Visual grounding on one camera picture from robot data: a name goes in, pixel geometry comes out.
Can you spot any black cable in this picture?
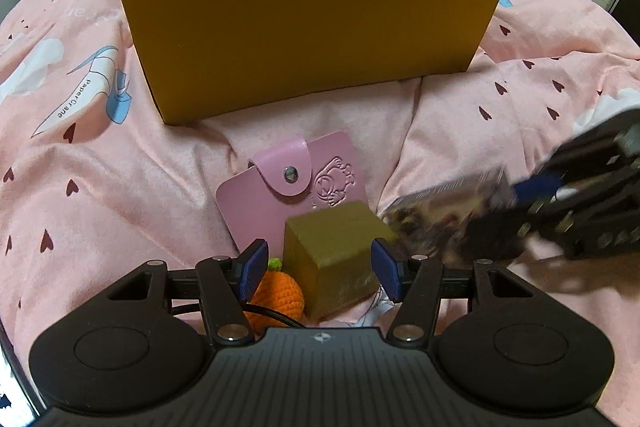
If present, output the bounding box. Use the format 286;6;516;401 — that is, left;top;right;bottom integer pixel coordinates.
172;299;307;332

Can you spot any orange crochet carrot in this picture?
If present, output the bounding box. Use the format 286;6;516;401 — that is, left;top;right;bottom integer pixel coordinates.
245;257;306;323

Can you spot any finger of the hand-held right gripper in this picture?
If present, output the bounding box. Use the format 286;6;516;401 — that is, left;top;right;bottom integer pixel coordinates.
467;208;539;259
514;173;582;211

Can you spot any gold cube box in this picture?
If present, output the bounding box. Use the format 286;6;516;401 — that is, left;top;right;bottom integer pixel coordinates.
284;201;401;322

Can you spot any pink snap card wallet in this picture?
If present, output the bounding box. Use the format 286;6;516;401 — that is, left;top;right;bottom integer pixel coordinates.
216;131;371;258

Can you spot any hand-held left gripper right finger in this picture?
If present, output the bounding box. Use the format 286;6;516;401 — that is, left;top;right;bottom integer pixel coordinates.
371;238;539;344

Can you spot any pink printed blanket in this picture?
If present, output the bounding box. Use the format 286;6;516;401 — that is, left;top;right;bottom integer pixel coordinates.
0;0;640;427

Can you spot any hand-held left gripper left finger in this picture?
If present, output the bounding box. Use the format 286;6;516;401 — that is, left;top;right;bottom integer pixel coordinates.
102;239;269;344

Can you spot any orange cardboard box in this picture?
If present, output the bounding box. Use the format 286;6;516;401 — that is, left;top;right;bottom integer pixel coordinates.
118;0;510;126

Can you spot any white paper tag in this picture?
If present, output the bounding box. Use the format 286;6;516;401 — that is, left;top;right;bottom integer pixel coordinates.
345;289;398;328

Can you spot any dark printed card pack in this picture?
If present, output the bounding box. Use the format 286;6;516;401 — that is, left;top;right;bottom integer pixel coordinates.
382;167;521;260

